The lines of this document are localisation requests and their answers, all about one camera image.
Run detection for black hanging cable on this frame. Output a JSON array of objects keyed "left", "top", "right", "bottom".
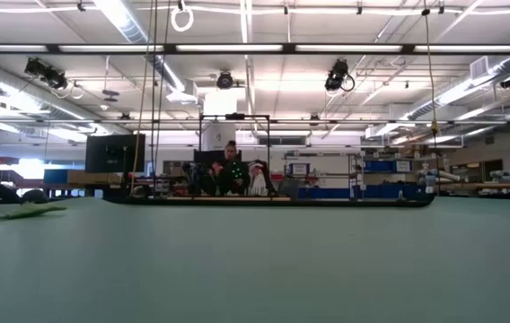
[
  {"left": 149, "top": 0, "right": 159, "bottom": 198},
  {"left": 154, "top": 0, "right": 173, "bottom": 180}
]

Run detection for black aluminium rig frame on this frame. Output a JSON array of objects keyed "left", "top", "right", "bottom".
[{"left": 101, "top": 195, "right": 435, "bottom": 208}]

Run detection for black ceiling camera with cable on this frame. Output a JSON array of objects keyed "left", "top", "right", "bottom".
[{"left": 324, "top": 57, "right": 356, "bottom": 93}]

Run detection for black overhead light bar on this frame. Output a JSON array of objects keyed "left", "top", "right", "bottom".
[{"left": 0, "top": 42, "right": 510, "bottom": 56}]

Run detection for white column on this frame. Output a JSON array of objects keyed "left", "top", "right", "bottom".
[{"left": 202, "top": 123, "right": 237, "bottom": 152}]

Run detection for white and blue robot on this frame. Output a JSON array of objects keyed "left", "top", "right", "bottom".
[{"left": 418, "top": 161, "right": 462, "bottom": 188}]

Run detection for black round object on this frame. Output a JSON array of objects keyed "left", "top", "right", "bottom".
[{"left": 20, "top": 188, "right": 49, "bottom": 203}]

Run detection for teal table mat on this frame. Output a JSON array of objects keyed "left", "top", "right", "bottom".
[{"left": 0, "top": 196, "right": 510, "bottom": 323}]

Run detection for round black ceiling camera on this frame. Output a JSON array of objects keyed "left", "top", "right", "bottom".
[{"left": 215, "top": 70, "right": 235, "bottom": 91}]

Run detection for wooden workbench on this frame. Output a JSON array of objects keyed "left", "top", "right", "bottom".
[{"left": 436, "top": 181, "right": 510, "bottom": 190}]

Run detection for person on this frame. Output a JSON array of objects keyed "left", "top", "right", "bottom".
[{"left": 212, "top": 140, "right": 251, "bottom": 196}]

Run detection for row of blue bins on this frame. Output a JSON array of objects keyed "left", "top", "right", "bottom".
[{"left": 297, "top": 183, "right": 420, "bottom": 201}]

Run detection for blue framed sign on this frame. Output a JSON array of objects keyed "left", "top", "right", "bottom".
[{"left": 287, "top": 161, "right": 311, "bottom": 178}]

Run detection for blue storage bin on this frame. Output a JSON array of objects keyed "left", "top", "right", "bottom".
[
  {"left": 42, "top": 169, "right": 70, "bottom": 185},
  {"left": 365, "top": 160, "right": 413, "bottom": 174}
]

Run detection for cardboard box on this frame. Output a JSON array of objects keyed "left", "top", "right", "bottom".
[{"left": 66, "top": 170, "right": 124, "bottom": 185}]

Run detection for large green leaf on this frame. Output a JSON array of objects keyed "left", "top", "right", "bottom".
[{"left": 0, "top": 201, "right": 68, "bottom": 228}]

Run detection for black monitor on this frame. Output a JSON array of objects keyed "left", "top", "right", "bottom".
[{"left": 84, "top": 133, "right": 146, "bottom": 175}]

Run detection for white coiled cable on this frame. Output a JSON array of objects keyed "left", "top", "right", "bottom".
[{"left": 170, "top": 0, "right": 195, "bottom": 33}]

